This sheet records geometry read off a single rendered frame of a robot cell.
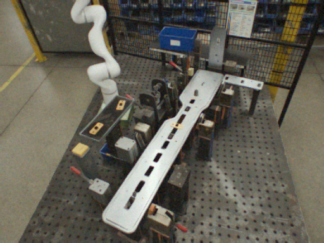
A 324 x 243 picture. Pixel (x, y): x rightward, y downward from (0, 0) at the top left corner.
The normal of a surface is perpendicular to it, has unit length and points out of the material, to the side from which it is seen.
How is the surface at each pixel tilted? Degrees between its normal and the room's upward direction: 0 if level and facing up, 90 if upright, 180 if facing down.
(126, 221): 0
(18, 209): 0
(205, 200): 0
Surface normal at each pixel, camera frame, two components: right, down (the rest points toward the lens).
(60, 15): -0.14, 0.68
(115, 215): -0.06, -0.72
